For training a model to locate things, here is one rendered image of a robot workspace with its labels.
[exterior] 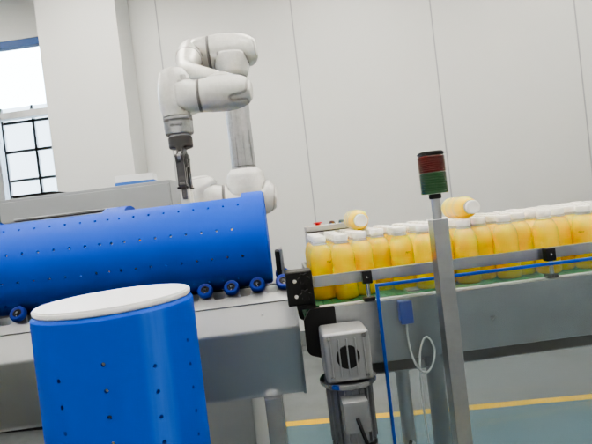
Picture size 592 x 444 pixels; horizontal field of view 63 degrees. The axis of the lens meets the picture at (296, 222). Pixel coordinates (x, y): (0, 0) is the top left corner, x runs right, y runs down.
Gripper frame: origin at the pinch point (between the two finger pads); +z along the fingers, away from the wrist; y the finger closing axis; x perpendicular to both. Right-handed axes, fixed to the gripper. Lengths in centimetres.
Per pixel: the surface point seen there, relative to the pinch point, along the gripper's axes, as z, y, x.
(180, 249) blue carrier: 14.1, 18.5, -0.5
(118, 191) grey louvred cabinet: -18, -144, -65
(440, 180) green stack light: 4, 43, 66
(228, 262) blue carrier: 19.2, 17.5, 12.2
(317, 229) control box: 14.5, -19.8, 41.2
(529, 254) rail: 26, 25, 94
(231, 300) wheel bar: 30.4, 15.5, 11.4
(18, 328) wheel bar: 31, 16, -48
